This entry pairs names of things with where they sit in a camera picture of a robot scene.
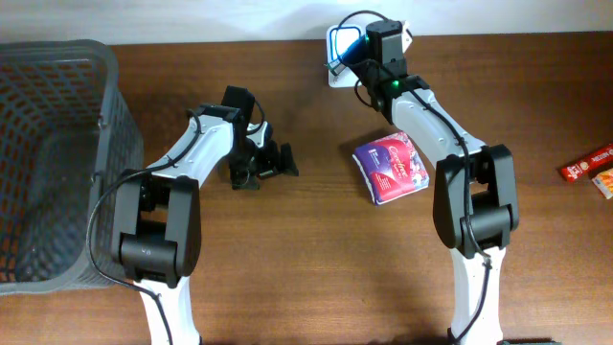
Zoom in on purple red Carefree pack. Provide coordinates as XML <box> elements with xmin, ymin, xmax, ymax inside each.
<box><xmin>352</xmin><ymin>131</ymin><xmax>430</xmax><ymax>205</ymax></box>

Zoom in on red Nescafe sachet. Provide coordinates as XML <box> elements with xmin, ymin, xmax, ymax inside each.
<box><xmin>559</xmin><ymin>144</ymin><xmax>612</xmax><ymax>182</ymax></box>

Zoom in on orange tissue pack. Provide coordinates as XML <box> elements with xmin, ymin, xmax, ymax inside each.
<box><xmin>592</xmin><ymin>169</ymin><xmax>613</xmax><ymax>199</ymax></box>

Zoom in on green gum pack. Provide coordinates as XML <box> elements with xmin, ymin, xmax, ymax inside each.
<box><xmin>326</xmin><ymin>34</ymin><xmax>369</xmax><ymax>77</ymax></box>

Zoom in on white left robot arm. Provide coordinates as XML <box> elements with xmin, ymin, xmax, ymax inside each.
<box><xmin>110</xmin><ymin>86</ymin><xmax>299</xmax><ymax>344</ymax></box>

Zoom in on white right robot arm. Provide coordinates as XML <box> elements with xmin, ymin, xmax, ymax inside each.
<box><xmin>340</xmin><ymin>19</ymin><xmax>519</xmax><ymax>344</ymax></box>

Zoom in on white barcode scanner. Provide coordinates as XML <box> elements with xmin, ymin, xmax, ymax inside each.
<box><xmin>326</xmin><ymin>24</ymin><xmax>367</xmax><ymax>88</ymax></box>

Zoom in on grey plastic basket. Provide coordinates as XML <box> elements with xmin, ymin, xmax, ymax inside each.
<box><xmin>1</xmin><ymin>40</ymin><xmax>145</xmax><ymax>295</ymax></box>

